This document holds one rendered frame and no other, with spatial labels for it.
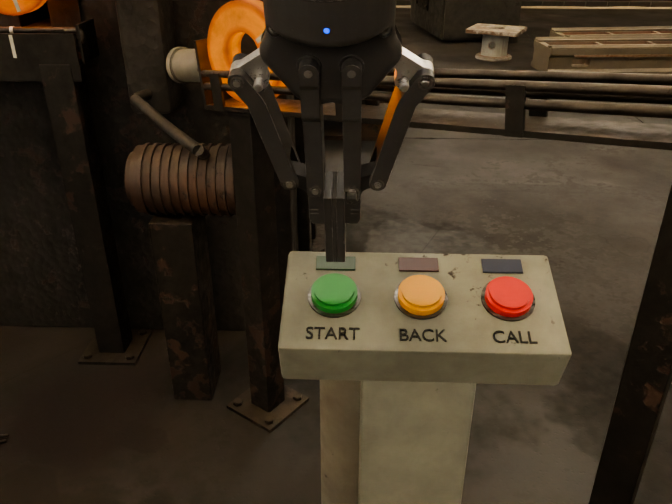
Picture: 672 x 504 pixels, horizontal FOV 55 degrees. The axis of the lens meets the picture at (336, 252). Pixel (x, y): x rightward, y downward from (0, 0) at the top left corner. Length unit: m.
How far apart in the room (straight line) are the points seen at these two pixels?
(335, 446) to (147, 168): 0.58
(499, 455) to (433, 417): 0.70
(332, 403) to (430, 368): 0.26
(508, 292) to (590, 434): 0.85
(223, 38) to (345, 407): 0.59
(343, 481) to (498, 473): 0.46
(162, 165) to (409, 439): 0.71
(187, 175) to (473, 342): 0.71
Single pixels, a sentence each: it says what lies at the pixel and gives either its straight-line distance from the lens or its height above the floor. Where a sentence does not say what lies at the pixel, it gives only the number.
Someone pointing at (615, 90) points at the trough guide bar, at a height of 0.74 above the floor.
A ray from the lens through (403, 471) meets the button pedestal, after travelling 0.65.
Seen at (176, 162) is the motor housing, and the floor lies 0.52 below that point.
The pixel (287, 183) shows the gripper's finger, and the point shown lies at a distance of 0.45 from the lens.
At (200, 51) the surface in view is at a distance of 1.09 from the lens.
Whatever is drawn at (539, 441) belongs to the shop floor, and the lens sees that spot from 1.35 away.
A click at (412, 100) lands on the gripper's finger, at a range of 0.41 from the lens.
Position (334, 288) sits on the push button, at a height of 0.61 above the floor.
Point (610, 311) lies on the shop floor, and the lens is 1.79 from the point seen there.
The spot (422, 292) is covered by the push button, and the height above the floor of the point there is 0.61.
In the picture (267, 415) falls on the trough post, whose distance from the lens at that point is 1.33.
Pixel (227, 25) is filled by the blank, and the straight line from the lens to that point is 1.05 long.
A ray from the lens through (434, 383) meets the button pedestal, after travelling 0.58.
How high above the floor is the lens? 0.90
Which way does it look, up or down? 28 degrees down
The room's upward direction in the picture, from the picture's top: straight up
